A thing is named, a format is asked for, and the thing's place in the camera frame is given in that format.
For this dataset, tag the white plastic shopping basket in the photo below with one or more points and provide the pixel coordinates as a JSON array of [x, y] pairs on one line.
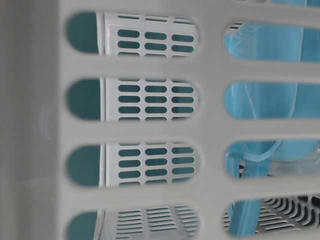
[[37, 132]]

